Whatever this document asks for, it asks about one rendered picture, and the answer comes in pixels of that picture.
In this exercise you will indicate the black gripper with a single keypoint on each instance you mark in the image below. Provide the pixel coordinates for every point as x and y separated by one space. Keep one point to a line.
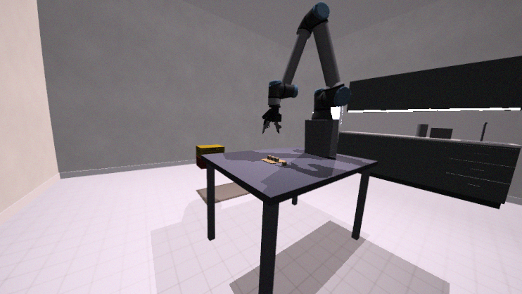
276 118

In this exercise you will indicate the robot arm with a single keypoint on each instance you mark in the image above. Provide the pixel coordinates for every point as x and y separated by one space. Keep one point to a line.
337 94

